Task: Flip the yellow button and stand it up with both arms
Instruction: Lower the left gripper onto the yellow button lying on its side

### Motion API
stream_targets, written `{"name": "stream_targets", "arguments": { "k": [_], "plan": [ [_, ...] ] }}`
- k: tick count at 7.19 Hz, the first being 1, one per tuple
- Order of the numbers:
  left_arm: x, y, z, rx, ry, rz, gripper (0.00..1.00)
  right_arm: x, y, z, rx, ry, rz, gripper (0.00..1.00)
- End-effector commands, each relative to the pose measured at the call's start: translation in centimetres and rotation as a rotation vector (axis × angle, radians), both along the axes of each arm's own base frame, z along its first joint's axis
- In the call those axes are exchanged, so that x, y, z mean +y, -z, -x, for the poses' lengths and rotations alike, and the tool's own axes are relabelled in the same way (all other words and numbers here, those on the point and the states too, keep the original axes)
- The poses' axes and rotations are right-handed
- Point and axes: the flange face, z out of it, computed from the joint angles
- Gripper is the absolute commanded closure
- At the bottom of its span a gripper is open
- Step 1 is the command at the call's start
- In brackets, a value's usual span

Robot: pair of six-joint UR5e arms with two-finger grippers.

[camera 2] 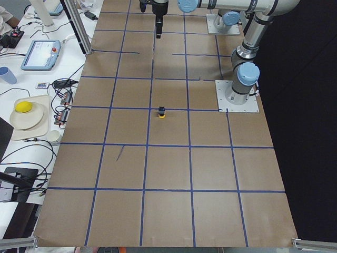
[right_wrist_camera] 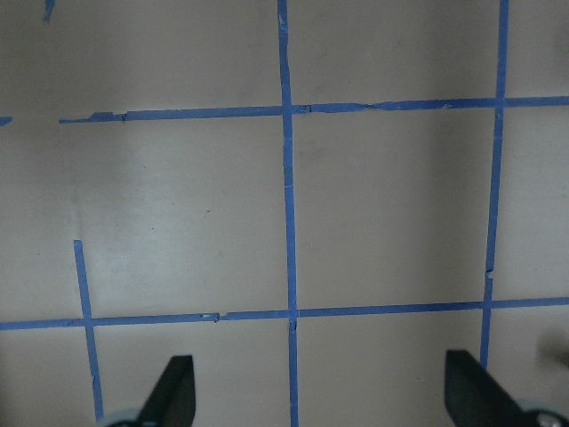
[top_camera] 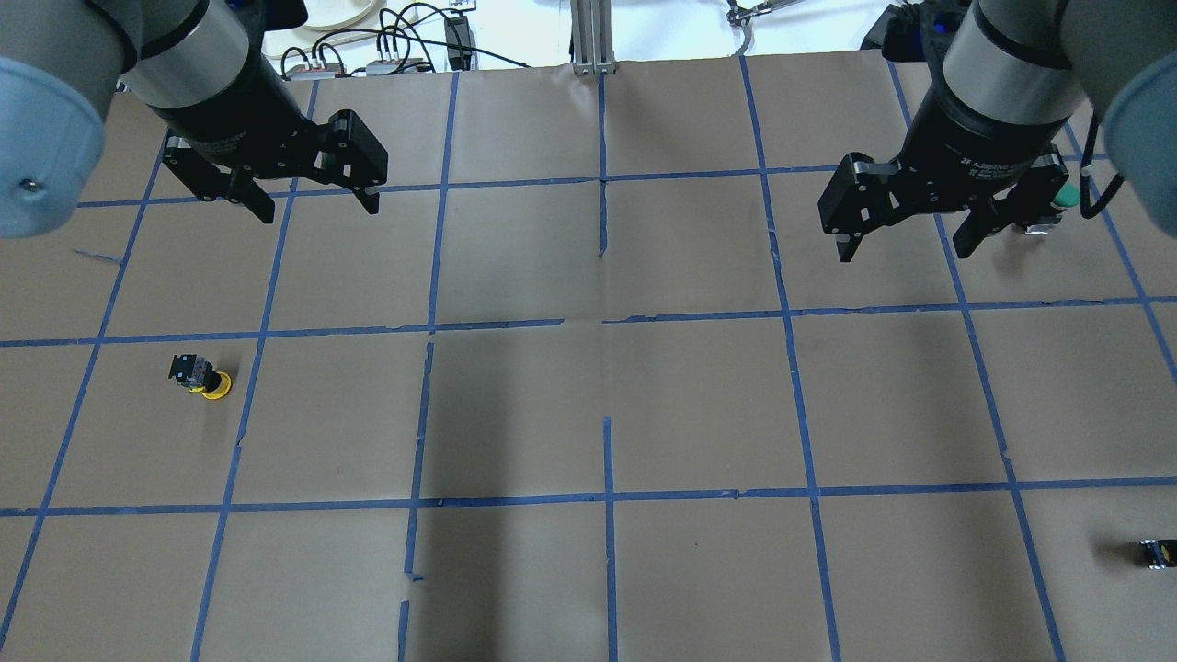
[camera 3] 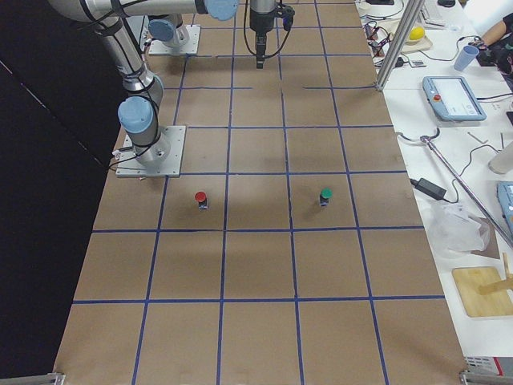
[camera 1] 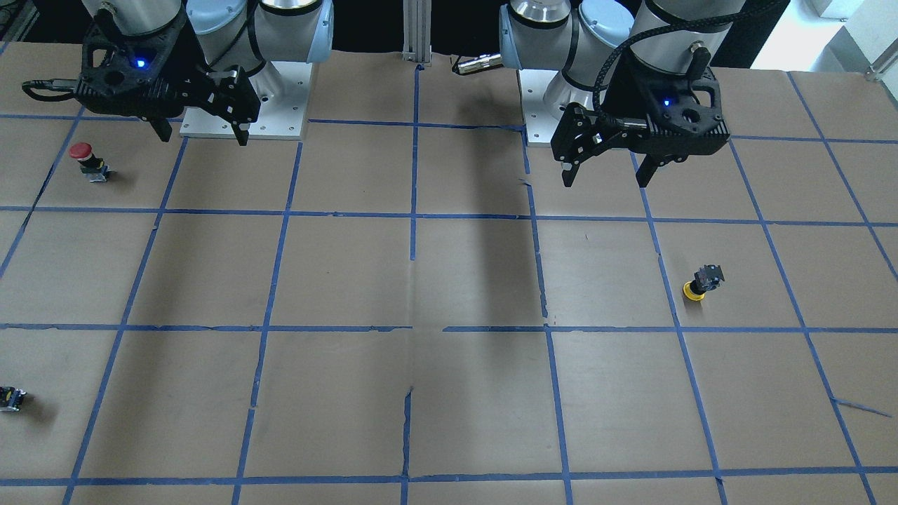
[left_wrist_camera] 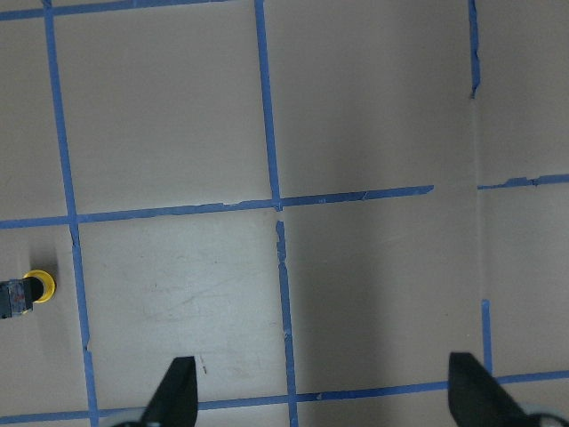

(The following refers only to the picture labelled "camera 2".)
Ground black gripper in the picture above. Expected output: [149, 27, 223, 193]
[152, 0, 169, 39]

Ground yellow push button switch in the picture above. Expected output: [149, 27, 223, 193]
[157, 106, 166, 119]

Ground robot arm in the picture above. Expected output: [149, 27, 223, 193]
[213, 9, 240, 30]
[177, 1, 299, 105]

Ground black power adapter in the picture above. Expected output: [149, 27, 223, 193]
[84, 11, 98, 21]

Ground teach pendant tablet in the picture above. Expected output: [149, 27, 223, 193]
[21, 40, 61, 71]

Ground white paper cup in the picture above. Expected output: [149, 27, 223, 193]
[47, 130, 62, 145]

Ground beige tray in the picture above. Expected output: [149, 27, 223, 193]
[9, 95, 51, 141]

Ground yellow lemon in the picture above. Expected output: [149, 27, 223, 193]
[15, 101, 33, 113]

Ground blue plastic cup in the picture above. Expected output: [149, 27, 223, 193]
[0, 66, 17, 84]

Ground beige round plate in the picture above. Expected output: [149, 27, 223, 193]
[9, 103, 44, 130]

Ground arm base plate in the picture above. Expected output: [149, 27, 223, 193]
[215, 80, 260, 113]
[206, 14, 240, 36]

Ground aluminium frame post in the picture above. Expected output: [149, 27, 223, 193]
[60, 0, 92, 55]

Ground black camera stand base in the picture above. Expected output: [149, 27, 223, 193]
[1, 167, 38, 202]

